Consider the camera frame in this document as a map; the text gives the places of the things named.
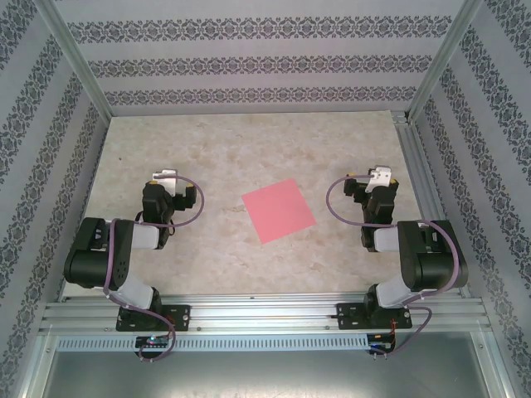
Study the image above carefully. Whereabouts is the pink square paper sheet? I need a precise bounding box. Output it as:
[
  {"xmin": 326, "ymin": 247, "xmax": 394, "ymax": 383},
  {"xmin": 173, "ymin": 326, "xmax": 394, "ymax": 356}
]
[{"xmin": 241, "ymin": 178, "xmax": 317, "ymax": 245}]

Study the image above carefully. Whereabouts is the grey metal base panel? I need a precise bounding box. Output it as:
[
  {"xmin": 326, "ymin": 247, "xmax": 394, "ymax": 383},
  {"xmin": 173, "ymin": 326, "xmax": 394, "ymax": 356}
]
[{"xmin": 24, "ymin": 331, "xmax": 511, "ymax": 398}]

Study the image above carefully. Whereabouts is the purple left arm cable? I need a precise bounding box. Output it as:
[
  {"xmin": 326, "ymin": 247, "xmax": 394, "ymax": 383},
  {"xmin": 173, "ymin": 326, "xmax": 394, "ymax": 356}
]
[{"xmin": 101, "ymin": 173, "xmax": 205, "ymax": 364}]

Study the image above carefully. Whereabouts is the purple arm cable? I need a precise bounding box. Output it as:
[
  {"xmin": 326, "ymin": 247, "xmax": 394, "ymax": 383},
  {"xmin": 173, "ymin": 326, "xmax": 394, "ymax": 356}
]
[
  {"xmin": 326, "ymin": 173, "xmax": 462, "ymax": 362},
  {"xmin": 101, "ymin": 173, "xmax": 205, "ymax": 364}
]

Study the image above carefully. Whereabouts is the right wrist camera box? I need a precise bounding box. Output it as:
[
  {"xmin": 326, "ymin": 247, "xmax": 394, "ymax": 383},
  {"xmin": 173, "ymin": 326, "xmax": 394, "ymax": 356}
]
[{"xmin": 365, "ymin": 165, "xmax": 393, "ymax": 192}]

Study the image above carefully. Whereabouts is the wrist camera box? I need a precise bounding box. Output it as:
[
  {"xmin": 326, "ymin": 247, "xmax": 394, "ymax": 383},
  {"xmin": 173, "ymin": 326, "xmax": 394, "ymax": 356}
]
[
  {"xmin": 151, "ymin": 167, "xmax": 180, "ymax": 196},
  {"xmin": 365, "ymin": 165, "xmax": 393, "ymax": 192}
]

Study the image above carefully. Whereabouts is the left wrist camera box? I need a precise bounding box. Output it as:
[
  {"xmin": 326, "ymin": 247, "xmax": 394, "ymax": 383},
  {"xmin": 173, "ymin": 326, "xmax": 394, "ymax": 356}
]
[{"xmin": 151, "ymin": 167, "xmax": 180, "ymax": 196}]

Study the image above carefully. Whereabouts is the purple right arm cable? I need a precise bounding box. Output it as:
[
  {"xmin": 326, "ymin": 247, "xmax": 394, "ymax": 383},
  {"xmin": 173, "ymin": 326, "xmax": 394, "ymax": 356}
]
[{"xmin": 326, "ymin": 173, "xmax": 462, "ymax": 362}]

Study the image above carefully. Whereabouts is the aluminium side rail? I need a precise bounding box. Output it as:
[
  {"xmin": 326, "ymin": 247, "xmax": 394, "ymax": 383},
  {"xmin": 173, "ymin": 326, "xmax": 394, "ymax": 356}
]
[{"xmin": 389, "ymin": 109, "xmax": 472, "ymax": 299}]

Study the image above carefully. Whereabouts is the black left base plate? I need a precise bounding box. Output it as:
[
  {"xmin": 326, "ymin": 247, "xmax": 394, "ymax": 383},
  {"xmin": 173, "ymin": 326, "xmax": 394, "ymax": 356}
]
[{"xmin": 115, "ymin": 304, "xmax": 192, "ymax": 332}]

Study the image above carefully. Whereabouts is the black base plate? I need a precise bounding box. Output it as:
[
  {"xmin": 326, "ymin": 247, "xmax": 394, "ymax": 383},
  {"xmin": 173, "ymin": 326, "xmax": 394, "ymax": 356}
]
[
  {"xmin": 115, "ymin": 304, "xmax": 192, "ymax": 332},
  {"xmin": 336, "ymin": 302, "xmax": 414, "ymax": 331}
]

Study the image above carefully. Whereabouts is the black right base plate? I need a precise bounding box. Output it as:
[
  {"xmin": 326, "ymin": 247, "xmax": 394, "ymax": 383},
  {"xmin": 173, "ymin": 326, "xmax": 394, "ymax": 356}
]
[{"xmin": 336, "ymin": 302, "xmax": 414, "ymax": 331}]

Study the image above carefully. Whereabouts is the aluminium mounting rail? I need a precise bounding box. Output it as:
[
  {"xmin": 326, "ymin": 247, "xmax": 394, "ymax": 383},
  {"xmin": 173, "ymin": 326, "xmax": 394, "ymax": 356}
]
[{"xmin": 39, "ymin": 292, "xmax": 486, "ymax": 332}]

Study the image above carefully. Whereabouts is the aluminium frame post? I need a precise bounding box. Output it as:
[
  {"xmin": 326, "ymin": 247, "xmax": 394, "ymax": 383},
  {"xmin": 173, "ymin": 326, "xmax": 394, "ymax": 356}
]
[
  {"xmin": 35, "ymin": 0, "xmax": 115, "ymax": 121},
  {"xmin": 406, "ymin": 0, "xmax": 485, "ymax": 122}
]

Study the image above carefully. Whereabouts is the slotted grey cable duct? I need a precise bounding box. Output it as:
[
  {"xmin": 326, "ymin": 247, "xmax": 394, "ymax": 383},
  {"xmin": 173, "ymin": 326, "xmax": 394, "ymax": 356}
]
[{"xmin": 56, "ymin": 333, "xmax": 370, "ymax": 352}]

